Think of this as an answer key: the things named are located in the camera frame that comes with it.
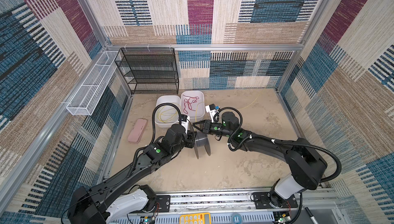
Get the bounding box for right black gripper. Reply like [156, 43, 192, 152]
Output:
[192, 119, 231, 137]

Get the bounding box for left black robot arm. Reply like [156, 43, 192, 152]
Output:
[61, 103, 188, 224]

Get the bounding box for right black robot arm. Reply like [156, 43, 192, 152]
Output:
[193, 105, 342, 208]

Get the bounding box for pink eraser block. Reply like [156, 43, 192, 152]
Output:
[127, 118, 148, 144]

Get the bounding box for yellow calculator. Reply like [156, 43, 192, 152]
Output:
[179, 212, 211, 224]

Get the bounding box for blue tape roll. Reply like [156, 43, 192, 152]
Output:
[230, 213, 243, 224]

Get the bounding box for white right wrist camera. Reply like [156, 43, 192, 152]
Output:
[205, 104, 220, 122]

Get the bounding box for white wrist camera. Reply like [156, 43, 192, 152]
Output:
[205, 104, 220, 122]
[181, 114, 189, 133]

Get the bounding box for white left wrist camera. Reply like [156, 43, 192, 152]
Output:
[181, 114, 189, 133]

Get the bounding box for white tray with red cable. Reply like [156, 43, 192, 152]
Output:
[181, 90, 206, 122]

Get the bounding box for red cable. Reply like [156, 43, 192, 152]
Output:
[183, 96, 201, 115]

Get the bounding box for white tray with yellow cables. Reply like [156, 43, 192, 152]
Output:
[155, 95, 181, 128]

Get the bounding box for yellow cable in tray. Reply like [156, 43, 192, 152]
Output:
[157, 103, 181, 123]

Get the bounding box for black wire mesh shelf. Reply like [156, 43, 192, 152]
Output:
[115, 48, 180, 94]

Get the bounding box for white wire mesh basket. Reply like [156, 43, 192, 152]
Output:
[66, 51, 118, 116]

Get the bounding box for aluminium horizontal back rail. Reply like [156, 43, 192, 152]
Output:
[106, 43, 304, 51]

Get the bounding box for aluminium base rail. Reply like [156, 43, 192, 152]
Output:
[79, 186, 342, 224]

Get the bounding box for aluminium corner post right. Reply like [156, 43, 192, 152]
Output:
[277, 0, 330, 98]

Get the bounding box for aluminium corner post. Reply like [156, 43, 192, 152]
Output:
[277, 0, 330, 98]
[78, 0, 108, 49]

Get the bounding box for aluminium corner post left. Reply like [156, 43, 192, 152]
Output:
[78, 0, 108, 49]

